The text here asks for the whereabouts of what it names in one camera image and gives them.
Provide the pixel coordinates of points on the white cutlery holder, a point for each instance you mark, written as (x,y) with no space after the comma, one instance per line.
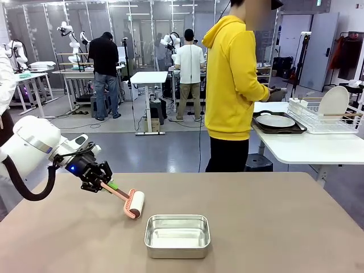
(297,106)

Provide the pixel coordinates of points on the computer case with purple light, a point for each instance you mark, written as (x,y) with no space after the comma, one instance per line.
(23,94)

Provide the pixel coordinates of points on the person's right hand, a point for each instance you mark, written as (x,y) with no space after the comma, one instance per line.
(272,94)

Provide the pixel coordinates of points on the white background desk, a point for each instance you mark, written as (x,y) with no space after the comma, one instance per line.
(28,76)

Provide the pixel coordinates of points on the person in yellow hoodie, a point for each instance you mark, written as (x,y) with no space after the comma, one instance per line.
(227,85)

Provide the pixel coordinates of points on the person in white sleeve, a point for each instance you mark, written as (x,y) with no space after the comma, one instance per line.
(5,85)

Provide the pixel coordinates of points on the white flat box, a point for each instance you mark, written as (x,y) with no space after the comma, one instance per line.
(41,65)

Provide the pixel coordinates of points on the black equipment cases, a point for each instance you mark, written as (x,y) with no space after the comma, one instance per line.
(283,66)

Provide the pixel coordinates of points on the person's right forearm yellow sleeve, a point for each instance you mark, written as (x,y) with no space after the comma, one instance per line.
(258,89)

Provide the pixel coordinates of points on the white shoe rack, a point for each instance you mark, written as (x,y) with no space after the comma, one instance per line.
(264,74)

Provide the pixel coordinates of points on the white standing desk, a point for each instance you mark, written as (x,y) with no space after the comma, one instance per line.
(149,76)

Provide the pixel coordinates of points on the stainless steel rectangular container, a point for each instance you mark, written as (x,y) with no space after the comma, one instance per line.
(176,251)

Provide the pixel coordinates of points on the white desk with shelf frame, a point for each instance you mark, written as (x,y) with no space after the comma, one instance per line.
(76,73)

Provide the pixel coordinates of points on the black tripod with white head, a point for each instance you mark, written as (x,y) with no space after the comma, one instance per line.
(305,45)

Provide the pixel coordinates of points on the black clothes rack with garments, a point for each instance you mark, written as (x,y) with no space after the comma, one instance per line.
(349,57)

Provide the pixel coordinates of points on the pink lint roller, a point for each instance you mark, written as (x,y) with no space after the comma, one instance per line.
(133,204)

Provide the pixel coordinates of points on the grey plastic step stool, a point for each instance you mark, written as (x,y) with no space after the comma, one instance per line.
(94,106)

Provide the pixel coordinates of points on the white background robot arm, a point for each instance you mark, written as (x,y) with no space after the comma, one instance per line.
(170,42)
(84,37)
(74,48)
(17,51)

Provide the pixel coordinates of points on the brown cardboard box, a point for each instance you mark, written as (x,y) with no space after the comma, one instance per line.
(152,125)

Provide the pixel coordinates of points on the white side table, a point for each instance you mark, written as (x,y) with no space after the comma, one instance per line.
(312,148)

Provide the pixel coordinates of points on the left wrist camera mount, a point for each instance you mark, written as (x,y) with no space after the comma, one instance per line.
(92,149)

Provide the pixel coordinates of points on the man in black shirt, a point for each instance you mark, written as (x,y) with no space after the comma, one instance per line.
(103,57)

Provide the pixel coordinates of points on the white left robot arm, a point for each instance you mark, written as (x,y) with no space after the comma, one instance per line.
(31,142)

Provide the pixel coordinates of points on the black camera tripod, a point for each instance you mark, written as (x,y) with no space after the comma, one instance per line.
(127,71)

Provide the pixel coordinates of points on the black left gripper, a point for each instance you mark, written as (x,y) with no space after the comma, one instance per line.
(81,166)

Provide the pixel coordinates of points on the man in white shirt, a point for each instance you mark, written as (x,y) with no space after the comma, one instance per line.
(190,62)

